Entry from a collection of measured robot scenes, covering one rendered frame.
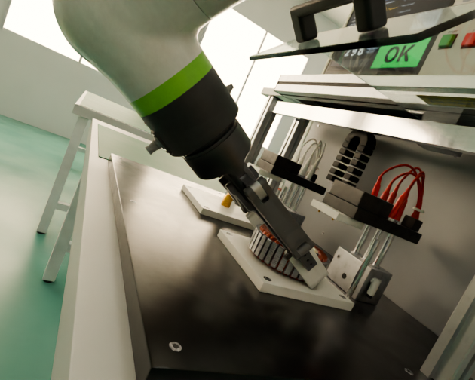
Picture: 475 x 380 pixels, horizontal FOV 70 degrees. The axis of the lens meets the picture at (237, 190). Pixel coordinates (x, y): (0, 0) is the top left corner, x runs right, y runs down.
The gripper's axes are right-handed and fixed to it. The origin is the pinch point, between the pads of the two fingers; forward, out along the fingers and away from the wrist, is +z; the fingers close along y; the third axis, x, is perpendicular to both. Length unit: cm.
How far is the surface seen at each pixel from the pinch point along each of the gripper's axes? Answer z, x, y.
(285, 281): -1.7, -3.5, 5.9
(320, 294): 2.5, -1.0, 7.2
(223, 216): -1.3, -3.8, -16.7
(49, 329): 26, -78, -83
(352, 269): 10.4, 6.2, 0.9
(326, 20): 97, 337, -473
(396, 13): -10.8, 44.9, -17.8
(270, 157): -1.2, 11.4, -23.5
